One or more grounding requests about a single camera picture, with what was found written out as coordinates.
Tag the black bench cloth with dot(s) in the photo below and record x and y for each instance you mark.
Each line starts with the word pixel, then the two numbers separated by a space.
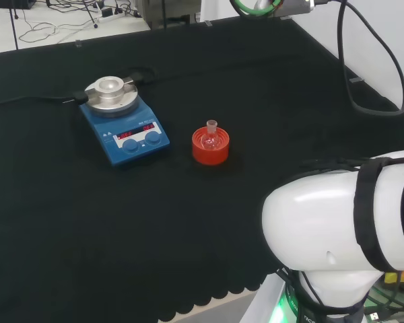
pixel 87 235

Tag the blue-base heater with steel plate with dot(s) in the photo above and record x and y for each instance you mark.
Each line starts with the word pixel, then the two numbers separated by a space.
pixel 134 134

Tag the black tripod leg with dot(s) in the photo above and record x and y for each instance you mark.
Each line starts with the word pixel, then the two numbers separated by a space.
pixel 15 27

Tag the clear glass round-bottom flask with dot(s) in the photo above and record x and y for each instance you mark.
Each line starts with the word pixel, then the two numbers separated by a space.
pixel 211 139

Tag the white power strip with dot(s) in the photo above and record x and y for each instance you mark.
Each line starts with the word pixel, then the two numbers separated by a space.
pixel 111 17

